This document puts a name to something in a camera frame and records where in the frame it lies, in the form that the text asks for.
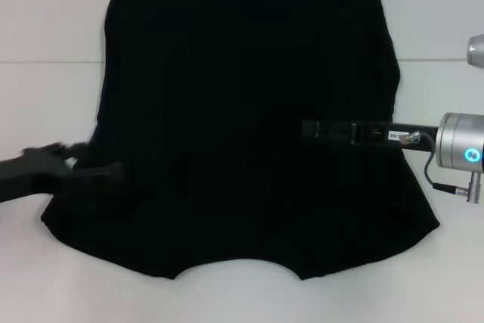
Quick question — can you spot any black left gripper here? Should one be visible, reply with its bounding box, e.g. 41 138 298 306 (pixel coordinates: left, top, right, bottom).
0 141 129 206

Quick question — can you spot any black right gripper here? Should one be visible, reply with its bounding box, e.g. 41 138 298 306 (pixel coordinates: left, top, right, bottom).
301 120 440 152

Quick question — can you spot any black t-shirt with FREE print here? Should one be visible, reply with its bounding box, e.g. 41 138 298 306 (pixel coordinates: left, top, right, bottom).
39 0 441 281

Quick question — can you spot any right wrist cable with plug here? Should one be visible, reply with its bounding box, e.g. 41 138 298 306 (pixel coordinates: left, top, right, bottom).
400 131 484 206

